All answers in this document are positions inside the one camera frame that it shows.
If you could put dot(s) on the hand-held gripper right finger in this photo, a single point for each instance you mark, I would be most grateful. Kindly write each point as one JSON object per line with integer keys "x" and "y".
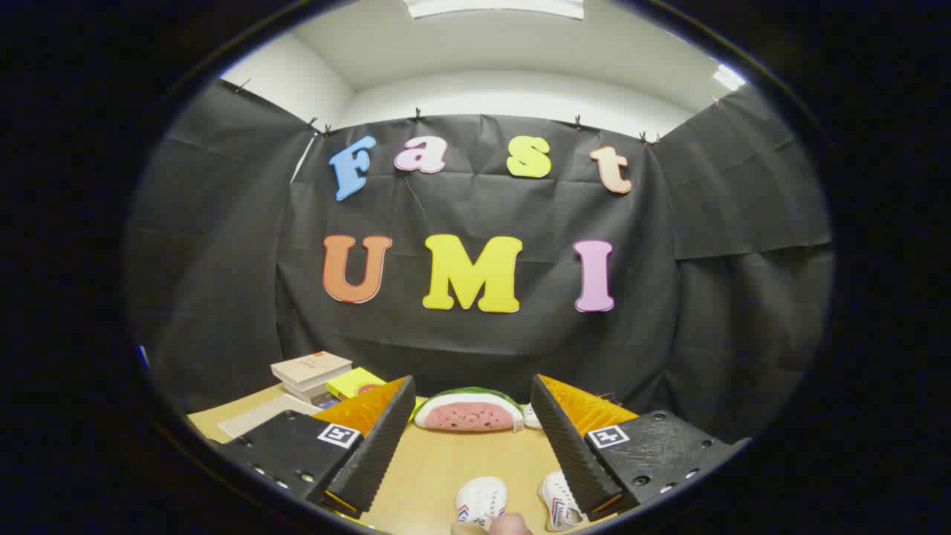
{"x": 568, "y": 446}

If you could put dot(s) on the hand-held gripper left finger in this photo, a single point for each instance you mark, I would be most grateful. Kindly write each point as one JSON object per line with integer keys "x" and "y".
{"x": 375, "y": 446}

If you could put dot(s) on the white canvas shoe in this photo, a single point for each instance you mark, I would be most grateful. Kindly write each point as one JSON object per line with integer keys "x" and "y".
{"x": 481, "y": 499}
{"x": 559, "y": 501}

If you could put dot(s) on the cream fabric storage box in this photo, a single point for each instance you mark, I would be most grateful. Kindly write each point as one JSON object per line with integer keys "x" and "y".
{"x": 260, "y": 414}

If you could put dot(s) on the white plush toy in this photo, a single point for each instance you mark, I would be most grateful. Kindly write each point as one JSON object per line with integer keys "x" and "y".
{"x": 531, "y": 417}

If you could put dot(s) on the yellow book with red circle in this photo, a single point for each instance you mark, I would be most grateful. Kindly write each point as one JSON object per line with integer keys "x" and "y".
{"x": 355, "y": 381}

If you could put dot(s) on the white thick book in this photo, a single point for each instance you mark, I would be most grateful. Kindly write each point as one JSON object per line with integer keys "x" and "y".
{"x": 306, "y": 392}

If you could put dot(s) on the watermelon slice plush toy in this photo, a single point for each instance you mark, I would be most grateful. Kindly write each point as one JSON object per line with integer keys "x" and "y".
{"x": 468, "y": 414}

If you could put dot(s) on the small ceiling light panel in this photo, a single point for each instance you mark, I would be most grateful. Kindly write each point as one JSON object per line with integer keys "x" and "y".
{"x": 729, "y": 76}

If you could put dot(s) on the large ceiling light panel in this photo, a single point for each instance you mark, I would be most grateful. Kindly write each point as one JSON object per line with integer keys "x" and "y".
{"x": 494, "y": 7}

